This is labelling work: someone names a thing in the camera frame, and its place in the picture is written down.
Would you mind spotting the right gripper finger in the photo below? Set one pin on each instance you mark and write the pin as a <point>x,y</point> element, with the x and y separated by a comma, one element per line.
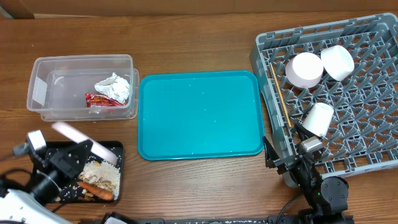
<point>303,133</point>
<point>272,159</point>

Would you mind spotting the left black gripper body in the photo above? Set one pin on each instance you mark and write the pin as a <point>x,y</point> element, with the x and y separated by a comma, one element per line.
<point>55,170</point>

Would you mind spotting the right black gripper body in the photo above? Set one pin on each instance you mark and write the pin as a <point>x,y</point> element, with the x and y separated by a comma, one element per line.
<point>286,163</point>

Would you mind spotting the white paper cup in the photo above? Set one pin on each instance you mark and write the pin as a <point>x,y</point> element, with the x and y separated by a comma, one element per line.
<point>318,119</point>

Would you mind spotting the white plate with food scraps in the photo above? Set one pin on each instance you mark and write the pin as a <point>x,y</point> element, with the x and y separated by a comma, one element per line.
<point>76,136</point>

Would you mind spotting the wooden chopstick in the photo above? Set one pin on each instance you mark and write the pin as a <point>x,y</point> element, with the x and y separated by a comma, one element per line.
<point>281,97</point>

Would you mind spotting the orange carrot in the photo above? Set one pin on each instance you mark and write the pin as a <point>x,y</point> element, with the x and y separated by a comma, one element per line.
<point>97,191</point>

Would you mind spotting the pink bowl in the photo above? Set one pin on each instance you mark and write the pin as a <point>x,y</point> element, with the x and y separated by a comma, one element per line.
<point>305,70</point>

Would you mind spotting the red silver snack wrapper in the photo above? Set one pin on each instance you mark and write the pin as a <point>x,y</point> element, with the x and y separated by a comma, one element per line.
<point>94,100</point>

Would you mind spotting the white bowl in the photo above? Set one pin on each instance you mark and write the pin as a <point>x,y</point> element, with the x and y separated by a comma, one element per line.
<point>337,62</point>

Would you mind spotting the white tissue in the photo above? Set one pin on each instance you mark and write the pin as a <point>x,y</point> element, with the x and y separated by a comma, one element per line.
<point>114,87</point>

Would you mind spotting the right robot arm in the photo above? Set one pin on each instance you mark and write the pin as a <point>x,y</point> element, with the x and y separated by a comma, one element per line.
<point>327,197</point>

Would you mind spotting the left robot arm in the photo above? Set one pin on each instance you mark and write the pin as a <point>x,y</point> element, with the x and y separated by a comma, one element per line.
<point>26,203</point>

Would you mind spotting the grey dishwasher rack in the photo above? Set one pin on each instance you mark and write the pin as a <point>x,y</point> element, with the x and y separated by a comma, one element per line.
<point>362,136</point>

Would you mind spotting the black plastic tray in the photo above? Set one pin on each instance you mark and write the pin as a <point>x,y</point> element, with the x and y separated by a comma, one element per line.
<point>71,192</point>

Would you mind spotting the pile of rice and shells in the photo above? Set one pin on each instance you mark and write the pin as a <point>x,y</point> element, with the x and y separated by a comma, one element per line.
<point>102,174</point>

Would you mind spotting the clear plastic storage bin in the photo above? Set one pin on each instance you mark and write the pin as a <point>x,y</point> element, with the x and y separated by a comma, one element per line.
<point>58,87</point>

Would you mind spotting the teal plastic serving tray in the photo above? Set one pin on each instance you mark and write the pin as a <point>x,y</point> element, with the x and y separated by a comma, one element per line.
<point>200,115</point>

